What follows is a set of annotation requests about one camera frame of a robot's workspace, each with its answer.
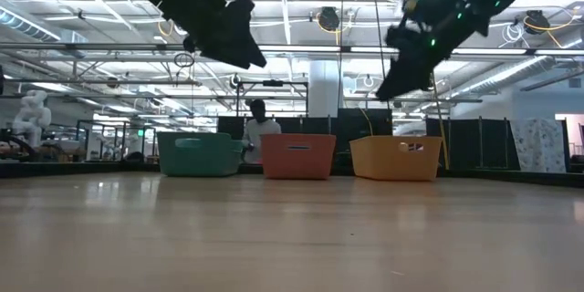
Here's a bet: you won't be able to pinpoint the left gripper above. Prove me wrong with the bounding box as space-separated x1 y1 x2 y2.
182 0 268 70

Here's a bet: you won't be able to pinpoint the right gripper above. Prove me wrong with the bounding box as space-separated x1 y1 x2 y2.
374 25 451 102

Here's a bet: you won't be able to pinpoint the teal plastic bin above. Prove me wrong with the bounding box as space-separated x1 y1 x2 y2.
156 130 245 178

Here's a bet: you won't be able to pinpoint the person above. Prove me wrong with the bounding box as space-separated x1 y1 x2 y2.
241 99 283 164

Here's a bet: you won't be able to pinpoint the yellow plastic bin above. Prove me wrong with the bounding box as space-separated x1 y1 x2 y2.
349 134 443 183

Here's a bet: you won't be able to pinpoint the black partition panels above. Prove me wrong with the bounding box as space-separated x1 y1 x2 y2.
425 117 521 171
216 115 339 141

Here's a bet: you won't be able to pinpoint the orange plastic bin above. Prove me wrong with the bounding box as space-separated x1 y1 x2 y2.
260 132 338 181

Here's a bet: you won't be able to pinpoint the white patterned cloth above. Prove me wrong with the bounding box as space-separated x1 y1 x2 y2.
509 117 567 173

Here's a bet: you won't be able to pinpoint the black metal rack frame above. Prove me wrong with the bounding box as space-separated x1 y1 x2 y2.
235 79 310 118

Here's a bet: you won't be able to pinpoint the yellow hanging cord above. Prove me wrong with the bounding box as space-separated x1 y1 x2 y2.
431 72 452 171

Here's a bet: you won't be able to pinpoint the black ceiling cable reel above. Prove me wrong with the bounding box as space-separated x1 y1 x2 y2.
317 6 341 33
523 8 551 36

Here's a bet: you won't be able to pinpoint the silver ventilation duct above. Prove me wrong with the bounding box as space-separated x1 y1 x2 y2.
437 53 584 98

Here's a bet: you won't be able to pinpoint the black aluminium table frame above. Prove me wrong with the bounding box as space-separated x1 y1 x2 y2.
0 162 584 188

